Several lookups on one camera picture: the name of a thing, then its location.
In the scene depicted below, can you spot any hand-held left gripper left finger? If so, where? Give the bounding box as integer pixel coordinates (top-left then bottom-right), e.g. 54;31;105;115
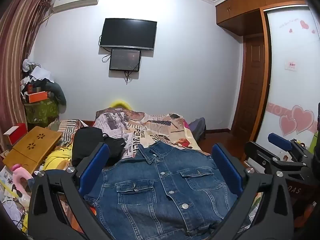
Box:
27;142;110;240

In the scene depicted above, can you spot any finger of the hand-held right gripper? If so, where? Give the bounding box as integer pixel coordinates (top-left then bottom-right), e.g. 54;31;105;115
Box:
244;142;307;175
268;133;307;157

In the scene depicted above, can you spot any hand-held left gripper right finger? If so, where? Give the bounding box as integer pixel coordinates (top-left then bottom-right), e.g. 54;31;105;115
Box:
212;143;294;240

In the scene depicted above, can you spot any blue denim jacket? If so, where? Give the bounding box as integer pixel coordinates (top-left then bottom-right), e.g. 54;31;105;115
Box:
84;140;252;240

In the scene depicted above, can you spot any black bag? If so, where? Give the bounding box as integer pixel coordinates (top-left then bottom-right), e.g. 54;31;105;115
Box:
72;127;128;167

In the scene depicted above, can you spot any yellow cloth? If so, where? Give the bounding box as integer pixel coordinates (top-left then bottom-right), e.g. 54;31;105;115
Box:
44;145;74;170

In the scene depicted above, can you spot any striped cloth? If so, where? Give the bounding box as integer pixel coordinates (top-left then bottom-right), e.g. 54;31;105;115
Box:
47;119;85;145

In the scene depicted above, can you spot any purple grey backpack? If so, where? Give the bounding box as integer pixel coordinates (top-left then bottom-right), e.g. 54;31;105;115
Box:
189;117;207;140

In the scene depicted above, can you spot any brown wooden door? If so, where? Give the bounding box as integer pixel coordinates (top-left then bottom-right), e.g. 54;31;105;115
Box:
231;35;265;143

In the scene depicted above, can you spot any wooden folding table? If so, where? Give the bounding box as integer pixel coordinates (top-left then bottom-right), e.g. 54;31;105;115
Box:
2;125;62;175

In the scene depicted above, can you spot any yellow pillow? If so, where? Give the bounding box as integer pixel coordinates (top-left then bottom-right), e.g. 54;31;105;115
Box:
110;100;132;110

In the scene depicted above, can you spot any newspaper print blanket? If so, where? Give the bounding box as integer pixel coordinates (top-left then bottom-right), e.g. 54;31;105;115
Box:
59;107;263;233

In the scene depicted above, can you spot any pink toy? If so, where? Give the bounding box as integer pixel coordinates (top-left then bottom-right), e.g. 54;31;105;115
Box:
12;164;33;195

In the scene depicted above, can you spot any red box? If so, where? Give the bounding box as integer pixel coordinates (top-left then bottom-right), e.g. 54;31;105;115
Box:
3;123;27;145

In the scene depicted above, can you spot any orange box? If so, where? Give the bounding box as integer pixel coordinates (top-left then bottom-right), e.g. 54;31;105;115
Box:
27;91;49;103

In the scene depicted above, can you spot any white crumpled cloth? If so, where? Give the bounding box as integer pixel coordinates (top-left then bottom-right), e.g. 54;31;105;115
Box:
22;59;54;83

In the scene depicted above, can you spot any wooden overhead cabinet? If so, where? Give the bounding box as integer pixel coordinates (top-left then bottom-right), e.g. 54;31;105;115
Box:
215;0;310;37

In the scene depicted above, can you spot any striped brown curtain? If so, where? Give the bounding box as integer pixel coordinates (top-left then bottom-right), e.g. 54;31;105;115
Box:
0;0;54;153

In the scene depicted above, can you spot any small black wall monitor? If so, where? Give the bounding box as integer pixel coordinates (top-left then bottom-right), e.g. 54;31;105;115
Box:
109;49;142;72

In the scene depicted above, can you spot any large black wall television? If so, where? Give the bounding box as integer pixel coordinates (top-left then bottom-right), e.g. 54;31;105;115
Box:
99;18;157;51

